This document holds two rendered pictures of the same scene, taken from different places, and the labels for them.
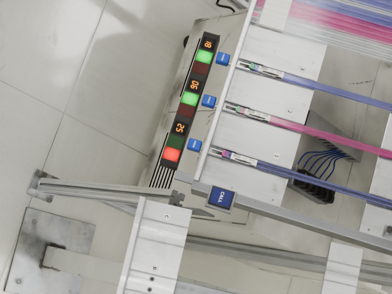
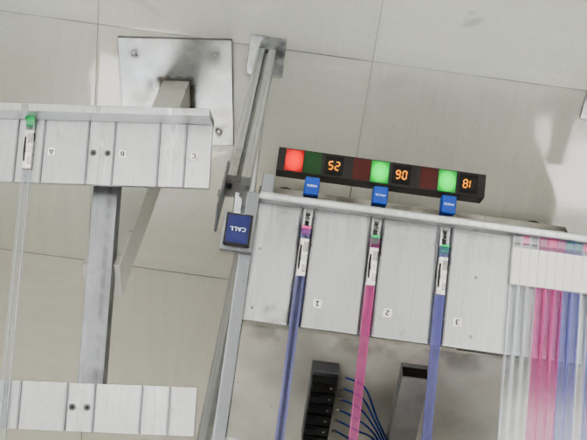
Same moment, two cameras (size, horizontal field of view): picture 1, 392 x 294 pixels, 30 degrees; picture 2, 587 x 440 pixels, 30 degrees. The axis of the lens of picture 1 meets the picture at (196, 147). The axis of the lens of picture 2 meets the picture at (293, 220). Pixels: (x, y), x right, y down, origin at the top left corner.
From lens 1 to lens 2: 0.52 m
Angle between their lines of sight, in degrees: 17
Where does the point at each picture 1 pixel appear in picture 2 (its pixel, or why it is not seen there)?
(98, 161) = (321, 128)
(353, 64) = not seen: outside the picture
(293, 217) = (230, 338)
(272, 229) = (244, 356)
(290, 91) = (418, 309)
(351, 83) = not seen: outside the picture
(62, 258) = (169, 98)
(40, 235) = (200, 68)
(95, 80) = (432, 97)
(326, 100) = (458, 412)
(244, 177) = (277, 264)
